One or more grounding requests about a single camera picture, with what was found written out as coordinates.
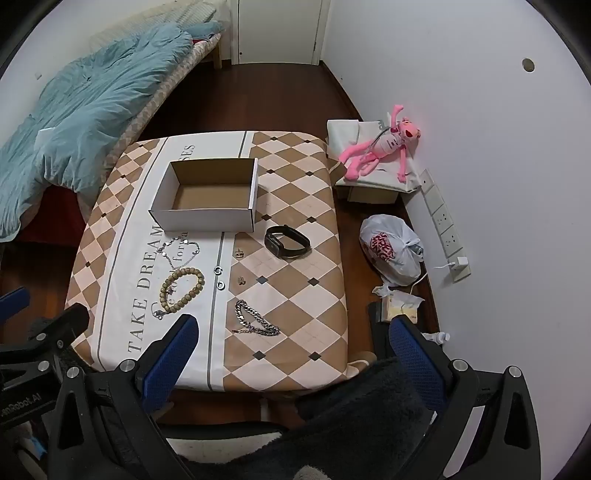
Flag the white plastic bag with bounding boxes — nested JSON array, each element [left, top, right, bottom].
[[360, 213, 423, 285]]

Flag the tissue pack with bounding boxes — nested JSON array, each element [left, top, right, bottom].
[[373, 285, 424, 324]]

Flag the blue pillow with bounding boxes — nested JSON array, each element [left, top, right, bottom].
[[187, 21, 222, 42]]

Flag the white striped pillow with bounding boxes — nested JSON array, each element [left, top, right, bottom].
[[83, 0, 218, 51]]

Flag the white door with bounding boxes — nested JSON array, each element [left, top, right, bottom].
[[231, 0, 324, 65]]

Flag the silver chain bracelet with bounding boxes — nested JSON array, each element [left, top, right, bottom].
[[233, 300, 281, 336]]

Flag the white charger cable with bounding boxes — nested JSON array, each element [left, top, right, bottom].
[[388, 263, 458, 296]]

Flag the white power strip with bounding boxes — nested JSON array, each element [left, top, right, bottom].
[[422, 168, 472, 282]]

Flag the checkered tablecloth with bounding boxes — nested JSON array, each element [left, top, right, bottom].
[[65, 130, 370, 398]]

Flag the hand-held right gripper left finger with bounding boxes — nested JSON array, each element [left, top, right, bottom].
[[48, 314, 200, 480]]

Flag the pink plush toy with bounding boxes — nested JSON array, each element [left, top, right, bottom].
[[339, 104, 422, 182]]

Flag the blue duvet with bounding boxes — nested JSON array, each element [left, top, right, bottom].
[[0, 23, 222, 243]]

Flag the wooden bead bracelet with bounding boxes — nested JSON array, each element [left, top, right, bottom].
[[154, 268, 205, 320]]

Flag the black smart band watch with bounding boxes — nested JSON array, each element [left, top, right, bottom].
[[264, 224, 311, 258]]

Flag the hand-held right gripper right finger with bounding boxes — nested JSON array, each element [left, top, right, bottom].
[[389, 316, 542, 480]]

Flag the bed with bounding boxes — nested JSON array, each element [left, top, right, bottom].
[[0, 32, 223, 245]]

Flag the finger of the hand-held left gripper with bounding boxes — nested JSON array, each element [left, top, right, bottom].
[[0, 286, 30, 320], [25, 303, 90, 356]]

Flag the silver disc necklace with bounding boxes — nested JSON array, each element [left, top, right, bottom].
[[154, 235, 200, 271]]

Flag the white cardboard box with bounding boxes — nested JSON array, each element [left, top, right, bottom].
[[148, 158, 258, 233]]

